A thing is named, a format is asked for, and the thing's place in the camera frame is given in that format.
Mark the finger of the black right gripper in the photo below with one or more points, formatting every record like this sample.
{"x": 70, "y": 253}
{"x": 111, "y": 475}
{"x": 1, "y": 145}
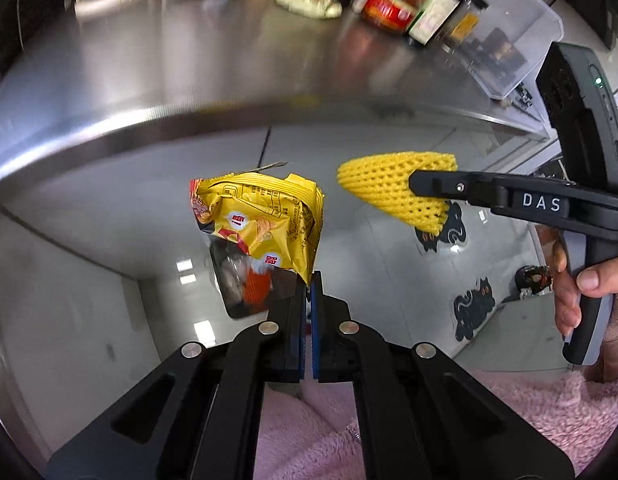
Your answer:
{"x": 475, "y": 188}

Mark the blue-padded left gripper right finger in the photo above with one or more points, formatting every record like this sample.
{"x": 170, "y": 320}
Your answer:
{"x": 420, "y": 415}

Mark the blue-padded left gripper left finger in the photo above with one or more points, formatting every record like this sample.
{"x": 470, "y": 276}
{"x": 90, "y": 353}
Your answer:
{"x": 193, "y": 417}

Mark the yellow foam fruit net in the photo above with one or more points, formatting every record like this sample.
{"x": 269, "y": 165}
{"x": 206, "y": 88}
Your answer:
{"x": 383, "y": 182}

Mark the yellow snack bag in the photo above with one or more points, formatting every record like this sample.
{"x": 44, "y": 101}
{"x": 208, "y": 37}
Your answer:
{"x": 272, "y": 220}

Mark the metal trash bin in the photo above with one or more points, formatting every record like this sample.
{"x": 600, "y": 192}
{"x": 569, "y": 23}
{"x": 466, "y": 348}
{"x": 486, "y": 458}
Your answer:
{"x": 247, "y": 286}

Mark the person's right hand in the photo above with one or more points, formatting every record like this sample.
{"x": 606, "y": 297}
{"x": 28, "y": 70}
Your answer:
{"x": 594, "y": 282}

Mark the black cat floor sticker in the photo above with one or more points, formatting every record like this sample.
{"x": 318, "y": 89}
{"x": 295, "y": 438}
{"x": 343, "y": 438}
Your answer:
{"x": 453, "y": 232}
{"x": 471, "y": 310}

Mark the clear plastic storage tray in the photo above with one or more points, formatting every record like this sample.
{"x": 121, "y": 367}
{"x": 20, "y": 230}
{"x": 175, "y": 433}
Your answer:
{"x": 502, "y": 41}

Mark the dark soy sauce bottle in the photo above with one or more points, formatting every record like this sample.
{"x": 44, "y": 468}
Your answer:
{"x": 439, "y": 2}

